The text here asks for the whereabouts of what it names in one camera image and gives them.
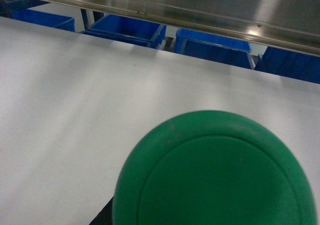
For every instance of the green mushroom push button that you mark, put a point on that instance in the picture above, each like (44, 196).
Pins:
(212, 168)

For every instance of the blue bin under shelf right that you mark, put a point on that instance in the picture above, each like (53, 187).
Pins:
(214, 48)

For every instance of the blue bin under shelf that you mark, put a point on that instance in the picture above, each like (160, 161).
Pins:
(45, 19)
(214, 48)

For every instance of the blue bin under shelf left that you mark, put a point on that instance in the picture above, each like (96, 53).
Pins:
(45, 19)

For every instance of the stainless steel roller shelf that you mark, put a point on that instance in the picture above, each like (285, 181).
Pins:
(287, 24)

